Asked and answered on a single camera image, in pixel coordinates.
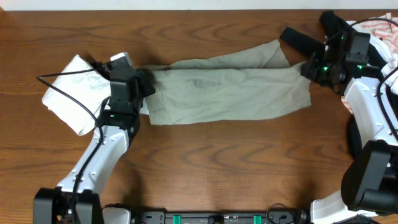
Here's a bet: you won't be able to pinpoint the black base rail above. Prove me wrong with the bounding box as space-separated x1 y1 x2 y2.
102 202 312 224

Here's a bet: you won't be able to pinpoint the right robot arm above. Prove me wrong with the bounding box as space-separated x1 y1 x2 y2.
301 52 397 223

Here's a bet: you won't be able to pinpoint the black long garment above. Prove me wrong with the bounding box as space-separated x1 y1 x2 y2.
280 11 397 156

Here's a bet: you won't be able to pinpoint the folded white cloth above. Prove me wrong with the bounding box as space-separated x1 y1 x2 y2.
42 55 150 136

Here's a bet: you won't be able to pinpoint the khaki green shorts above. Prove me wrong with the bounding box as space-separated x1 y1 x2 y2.
140 40 311 125

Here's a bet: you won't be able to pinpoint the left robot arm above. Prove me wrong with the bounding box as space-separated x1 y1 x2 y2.
33 68 155 223

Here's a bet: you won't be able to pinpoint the folded black cloth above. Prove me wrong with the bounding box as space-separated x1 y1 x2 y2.
90 62 110 81

